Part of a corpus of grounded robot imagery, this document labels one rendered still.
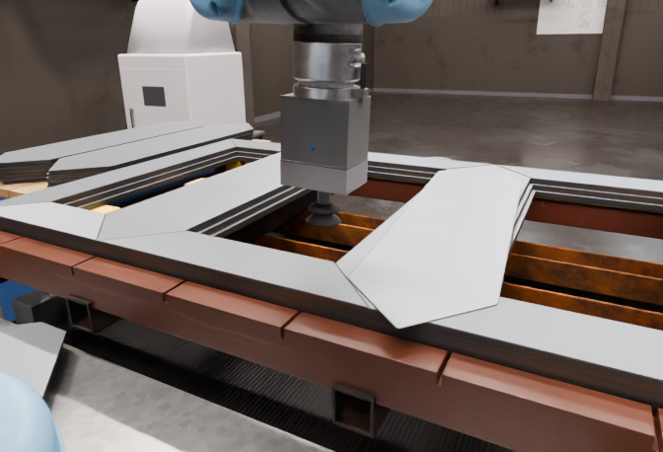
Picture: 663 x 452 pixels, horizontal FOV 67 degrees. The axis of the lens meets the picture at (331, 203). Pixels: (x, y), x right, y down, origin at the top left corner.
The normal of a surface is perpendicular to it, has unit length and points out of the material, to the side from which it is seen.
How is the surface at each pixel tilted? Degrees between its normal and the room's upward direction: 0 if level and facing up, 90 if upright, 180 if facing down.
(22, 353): 0
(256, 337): 90
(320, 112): 90
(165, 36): 71
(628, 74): 90
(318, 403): 0
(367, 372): 90
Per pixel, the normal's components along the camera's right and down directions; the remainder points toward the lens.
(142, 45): -0.38, -0.03
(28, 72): 0.91, 0.12
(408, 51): -0.42, 0.29
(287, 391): -0.01, -0.95
